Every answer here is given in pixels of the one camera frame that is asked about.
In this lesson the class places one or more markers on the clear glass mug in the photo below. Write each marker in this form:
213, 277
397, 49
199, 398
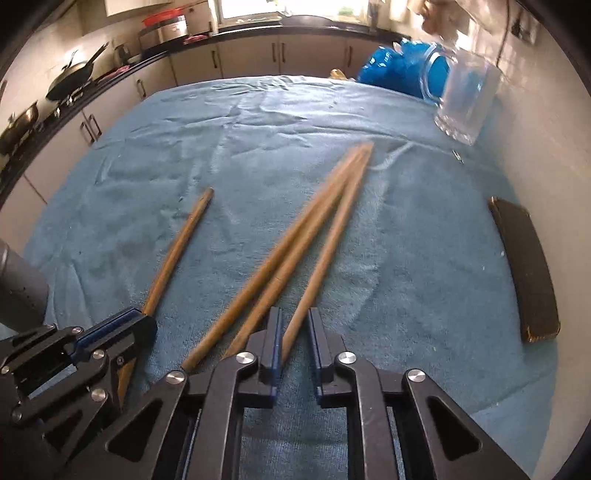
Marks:
468, 93

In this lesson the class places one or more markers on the lower kitchen cabinets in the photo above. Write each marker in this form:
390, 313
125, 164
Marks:
39, 166

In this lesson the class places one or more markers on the black smartphone in case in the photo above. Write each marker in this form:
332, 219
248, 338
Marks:
537, 306

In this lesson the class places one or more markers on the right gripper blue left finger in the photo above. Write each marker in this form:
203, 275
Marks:
189, 426

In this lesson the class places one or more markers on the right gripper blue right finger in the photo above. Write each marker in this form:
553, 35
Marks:
400, 425

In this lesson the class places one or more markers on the wooden chopstick three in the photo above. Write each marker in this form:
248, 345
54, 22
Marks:
258, 278

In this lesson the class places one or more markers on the wooden chopstick five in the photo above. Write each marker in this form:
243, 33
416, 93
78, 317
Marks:
338, 227

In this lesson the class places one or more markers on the electric kettle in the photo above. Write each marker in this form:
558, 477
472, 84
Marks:
122, 55

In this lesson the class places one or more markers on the wooden chopstick two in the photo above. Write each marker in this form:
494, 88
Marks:
161, 281

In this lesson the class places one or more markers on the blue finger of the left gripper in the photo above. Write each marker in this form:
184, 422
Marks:
116, 327

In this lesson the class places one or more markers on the wooden chopstick four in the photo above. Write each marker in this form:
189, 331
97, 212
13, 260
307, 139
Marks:
276, 282

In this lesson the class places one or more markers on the small metal clip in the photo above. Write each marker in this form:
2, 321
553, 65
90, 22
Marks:
458, 156

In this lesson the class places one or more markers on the dark chopstick holder cup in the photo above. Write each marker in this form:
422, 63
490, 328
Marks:
24, 292

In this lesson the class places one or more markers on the blue towel table cloth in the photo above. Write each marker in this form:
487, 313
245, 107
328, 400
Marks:
420, 278

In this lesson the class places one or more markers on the kitchen window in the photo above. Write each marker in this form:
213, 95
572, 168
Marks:
228, 11

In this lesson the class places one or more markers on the steel pot red lid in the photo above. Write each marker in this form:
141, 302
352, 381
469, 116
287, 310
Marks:
163, 27

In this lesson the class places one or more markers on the black wok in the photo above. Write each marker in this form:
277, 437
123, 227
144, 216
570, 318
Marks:
73, 77

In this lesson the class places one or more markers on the blue plastic bag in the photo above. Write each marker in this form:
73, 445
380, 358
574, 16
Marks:
398, 68

